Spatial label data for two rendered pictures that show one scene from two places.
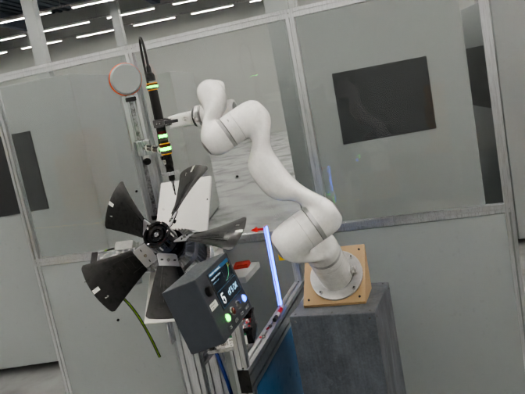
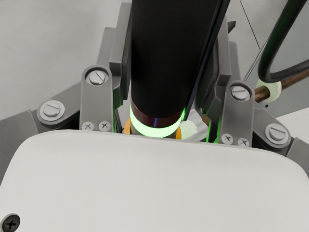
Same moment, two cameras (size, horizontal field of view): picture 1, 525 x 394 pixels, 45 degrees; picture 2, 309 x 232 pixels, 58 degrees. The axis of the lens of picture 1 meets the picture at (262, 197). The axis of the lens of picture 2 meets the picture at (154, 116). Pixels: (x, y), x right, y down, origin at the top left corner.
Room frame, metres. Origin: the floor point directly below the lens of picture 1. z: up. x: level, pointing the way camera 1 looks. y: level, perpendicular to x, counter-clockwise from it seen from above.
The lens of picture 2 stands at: (2.50, 0.25, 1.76)
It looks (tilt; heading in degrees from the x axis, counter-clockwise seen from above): 59 degrees down; 69
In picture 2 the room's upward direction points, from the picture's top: 9 degrees clockwise
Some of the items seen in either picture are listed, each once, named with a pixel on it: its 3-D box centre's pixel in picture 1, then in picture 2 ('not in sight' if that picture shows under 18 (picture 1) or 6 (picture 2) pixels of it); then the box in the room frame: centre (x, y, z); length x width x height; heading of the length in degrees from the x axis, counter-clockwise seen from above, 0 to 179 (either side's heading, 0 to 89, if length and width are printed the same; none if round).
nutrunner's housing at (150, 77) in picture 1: (160, 123); not in sight; (2.53, 0.34, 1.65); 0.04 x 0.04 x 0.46
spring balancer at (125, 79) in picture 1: (125, 79); not in sight; (3.22, 0.56, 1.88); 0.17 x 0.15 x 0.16; 73
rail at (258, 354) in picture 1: (279, 324); not in sight; (2.33, 0.03, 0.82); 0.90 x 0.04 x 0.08; 163
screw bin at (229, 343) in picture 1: (233, 329); not in sight; (2.31, 0.20, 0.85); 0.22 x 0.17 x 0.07; 177
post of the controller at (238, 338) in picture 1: (238, 338); not in sight; (1.92, 0.16, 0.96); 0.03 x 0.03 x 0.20; 73
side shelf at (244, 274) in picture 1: (219, 275); not in sight; (3.09, 0.29, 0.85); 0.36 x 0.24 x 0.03; 73
